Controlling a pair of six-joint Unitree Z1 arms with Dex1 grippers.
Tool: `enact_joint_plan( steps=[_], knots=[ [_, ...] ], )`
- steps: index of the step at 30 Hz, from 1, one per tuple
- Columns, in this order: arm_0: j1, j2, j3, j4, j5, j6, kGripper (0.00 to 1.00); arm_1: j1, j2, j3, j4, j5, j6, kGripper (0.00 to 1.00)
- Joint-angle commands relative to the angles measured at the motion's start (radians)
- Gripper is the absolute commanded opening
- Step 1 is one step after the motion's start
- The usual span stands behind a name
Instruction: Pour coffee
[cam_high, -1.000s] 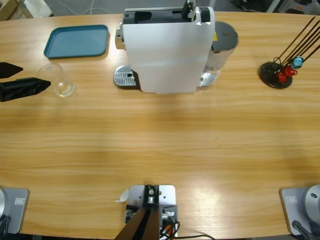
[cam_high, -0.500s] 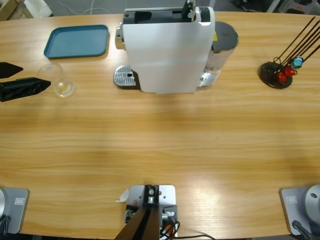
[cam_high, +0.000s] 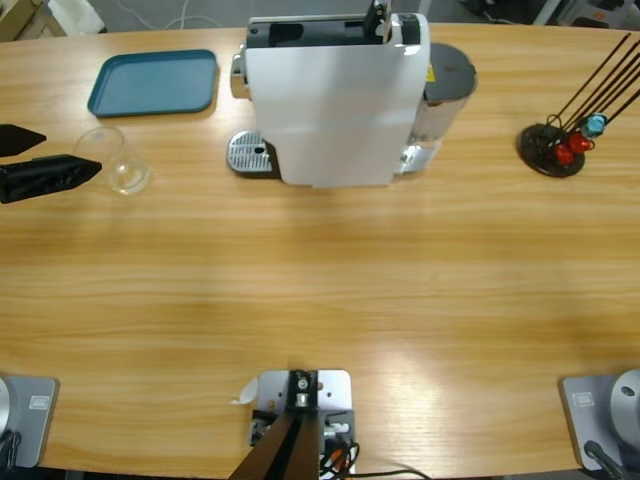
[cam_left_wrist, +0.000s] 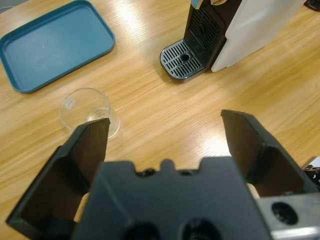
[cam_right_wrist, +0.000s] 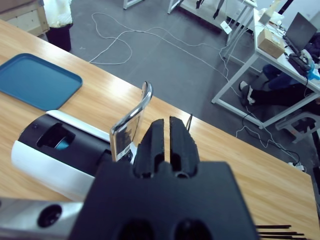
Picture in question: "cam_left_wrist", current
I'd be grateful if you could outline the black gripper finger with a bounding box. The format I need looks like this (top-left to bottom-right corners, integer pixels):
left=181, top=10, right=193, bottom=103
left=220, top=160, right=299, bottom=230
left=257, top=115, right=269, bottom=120
left=220, top=109, right=319, bottom=198
left=6, top=117, right=111, bottom=240

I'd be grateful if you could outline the clear glass cup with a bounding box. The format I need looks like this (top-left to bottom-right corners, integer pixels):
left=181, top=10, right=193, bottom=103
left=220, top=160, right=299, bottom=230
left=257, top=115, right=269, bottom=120
left=59, top=87, right=122, bottom=140

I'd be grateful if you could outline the white capsule coffee machine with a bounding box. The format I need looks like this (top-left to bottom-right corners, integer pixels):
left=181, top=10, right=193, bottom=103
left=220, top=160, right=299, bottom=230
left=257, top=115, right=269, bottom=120
left=159, top=0, right=307, bottom=84

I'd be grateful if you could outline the teal plastic serving tray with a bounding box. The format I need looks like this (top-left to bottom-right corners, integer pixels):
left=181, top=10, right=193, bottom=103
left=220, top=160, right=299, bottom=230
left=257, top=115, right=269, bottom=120
left=0, top=0, right=116, bottom=95

